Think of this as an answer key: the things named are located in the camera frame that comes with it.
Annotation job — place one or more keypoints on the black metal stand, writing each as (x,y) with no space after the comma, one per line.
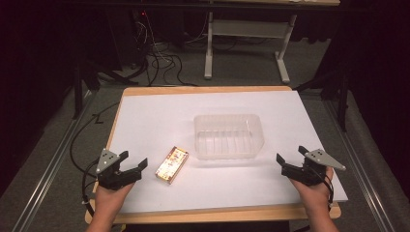
(342,96)
(79,87)

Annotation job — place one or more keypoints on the person's left hand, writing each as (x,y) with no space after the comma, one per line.
(109,198)

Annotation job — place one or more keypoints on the white metal desk frame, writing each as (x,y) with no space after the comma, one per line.
(246,29)

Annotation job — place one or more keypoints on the clear plastic container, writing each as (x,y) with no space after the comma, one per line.
(228,136)

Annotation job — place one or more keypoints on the golden rectangular box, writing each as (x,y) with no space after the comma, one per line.
(172,164)

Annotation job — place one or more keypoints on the person's right hand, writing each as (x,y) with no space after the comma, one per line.
(316,195)

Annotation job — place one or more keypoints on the white board sheet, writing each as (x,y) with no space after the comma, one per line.
(167,122)

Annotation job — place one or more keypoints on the metal floor rail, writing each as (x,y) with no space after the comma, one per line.
(48,167)
(357,161)

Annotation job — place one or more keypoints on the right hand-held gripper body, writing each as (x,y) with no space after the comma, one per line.
(306,174)

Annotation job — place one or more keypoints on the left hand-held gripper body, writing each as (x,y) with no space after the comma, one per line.
(111,175)

